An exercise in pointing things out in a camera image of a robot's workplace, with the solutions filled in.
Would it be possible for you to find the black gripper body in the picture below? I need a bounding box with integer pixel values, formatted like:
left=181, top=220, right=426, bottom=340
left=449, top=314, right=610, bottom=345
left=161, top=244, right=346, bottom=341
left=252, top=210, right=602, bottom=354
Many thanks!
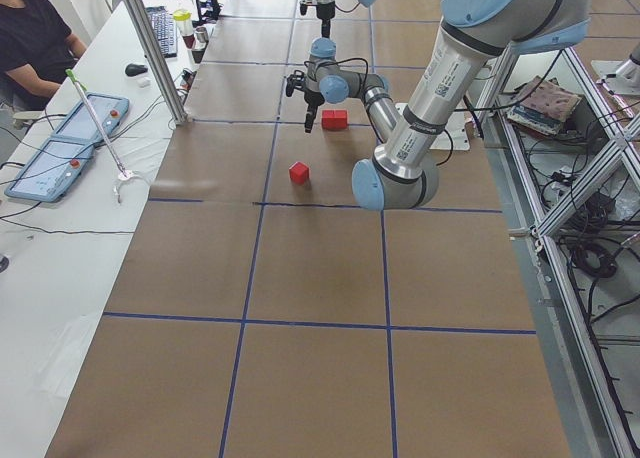
left=317, top=0, right=334, bottom=21
left=304, top=90, right=324, bottom=109

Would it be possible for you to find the red block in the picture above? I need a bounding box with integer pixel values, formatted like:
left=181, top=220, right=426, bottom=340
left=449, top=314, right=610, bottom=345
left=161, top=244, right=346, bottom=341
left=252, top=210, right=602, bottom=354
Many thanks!
left=289, top=161, right=310, bottom=185
left=321, top=109, right=334, bottom=130
left=333, top=109, right=348, bottom=130

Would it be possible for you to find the metal cup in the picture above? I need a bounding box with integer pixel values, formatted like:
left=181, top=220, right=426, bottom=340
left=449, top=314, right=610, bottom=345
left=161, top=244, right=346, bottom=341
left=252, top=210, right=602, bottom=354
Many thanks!
left=194, top=26, right=209, bottom=45

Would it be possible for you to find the yellow lid cup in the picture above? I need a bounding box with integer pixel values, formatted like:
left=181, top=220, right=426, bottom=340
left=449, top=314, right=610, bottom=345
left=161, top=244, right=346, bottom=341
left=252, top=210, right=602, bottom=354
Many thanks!
left=172, top=9, right=194, bottom=38

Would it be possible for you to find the black keyboard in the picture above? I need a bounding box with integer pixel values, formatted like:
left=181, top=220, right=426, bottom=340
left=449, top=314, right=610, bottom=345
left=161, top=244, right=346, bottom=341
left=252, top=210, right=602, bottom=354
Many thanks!
left=145, top=6, right=178, bottom=58

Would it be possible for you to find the black computer mouse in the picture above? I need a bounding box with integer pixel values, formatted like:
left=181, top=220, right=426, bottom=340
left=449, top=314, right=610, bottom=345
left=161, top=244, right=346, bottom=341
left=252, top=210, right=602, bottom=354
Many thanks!
left=124, top=63, right=148, bottom=77

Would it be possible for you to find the upper blue teach pendant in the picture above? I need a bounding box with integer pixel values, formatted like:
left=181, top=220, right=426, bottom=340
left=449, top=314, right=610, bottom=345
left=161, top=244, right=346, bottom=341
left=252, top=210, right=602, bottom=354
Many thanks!
left=52, top=92, right=130, bottom=148

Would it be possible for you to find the blue teach pendant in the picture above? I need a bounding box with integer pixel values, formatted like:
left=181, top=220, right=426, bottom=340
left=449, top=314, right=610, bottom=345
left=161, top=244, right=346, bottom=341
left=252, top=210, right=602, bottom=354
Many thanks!
left=52, top=92, right=130, bottom=148
left=5, top=138, right=94, bottom=203

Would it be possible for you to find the stack of books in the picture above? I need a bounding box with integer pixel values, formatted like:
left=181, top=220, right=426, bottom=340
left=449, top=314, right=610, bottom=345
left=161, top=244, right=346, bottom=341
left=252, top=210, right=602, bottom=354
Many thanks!
left=506, top=76, right=582, bottom=136

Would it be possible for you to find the lower blue teach pendant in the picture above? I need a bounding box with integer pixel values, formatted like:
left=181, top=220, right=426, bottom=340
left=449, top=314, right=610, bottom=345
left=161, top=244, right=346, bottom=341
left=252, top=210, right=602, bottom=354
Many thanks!
left=5, top=138, right=94, bottom=203

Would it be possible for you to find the person in black shirt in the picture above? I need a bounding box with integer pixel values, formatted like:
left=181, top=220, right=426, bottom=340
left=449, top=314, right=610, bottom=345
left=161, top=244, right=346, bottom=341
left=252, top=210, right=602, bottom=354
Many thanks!
left=1, top=0, right=87, bottom=111

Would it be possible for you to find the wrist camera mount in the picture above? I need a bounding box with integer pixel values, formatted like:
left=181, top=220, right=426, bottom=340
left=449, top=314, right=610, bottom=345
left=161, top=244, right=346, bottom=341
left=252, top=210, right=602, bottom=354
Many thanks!
left=285, top=70, right=306, bottom=97

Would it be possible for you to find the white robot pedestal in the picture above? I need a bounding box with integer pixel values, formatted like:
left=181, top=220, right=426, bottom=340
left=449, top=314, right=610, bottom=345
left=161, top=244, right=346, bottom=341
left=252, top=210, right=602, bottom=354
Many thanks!
left=394, top=102, right=474, bottom=152

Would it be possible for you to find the aluminium frame post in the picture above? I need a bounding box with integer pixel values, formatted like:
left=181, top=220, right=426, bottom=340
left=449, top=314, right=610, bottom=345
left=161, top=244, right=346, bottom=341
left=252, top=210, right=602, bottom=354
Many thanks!
left=122, top=0, right=188, bottom=125

